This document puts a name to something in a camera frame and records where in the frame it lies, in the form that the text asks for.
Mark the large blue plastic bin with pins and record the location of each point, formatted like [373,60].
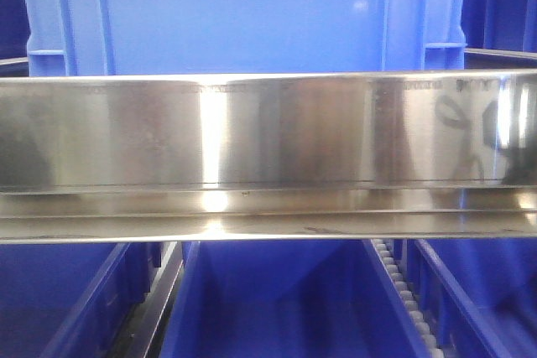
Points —
[131,37]

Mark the stainless steel shelf beam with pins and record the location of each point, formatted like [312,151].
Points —
[293,156]

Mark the lower middle blue bin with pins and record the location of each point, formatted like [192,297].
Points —
[302,298]

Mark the lower right blue bin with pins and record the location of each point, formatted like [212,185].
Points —
[477,295]

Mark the lower left blue bin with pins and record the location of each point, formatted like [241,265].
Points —
[70,300]

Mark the steel divider rail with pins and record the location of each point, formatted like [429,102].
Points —
[142,333]

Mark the white roller track rail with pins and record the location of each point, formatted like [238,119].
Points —
[407,297]

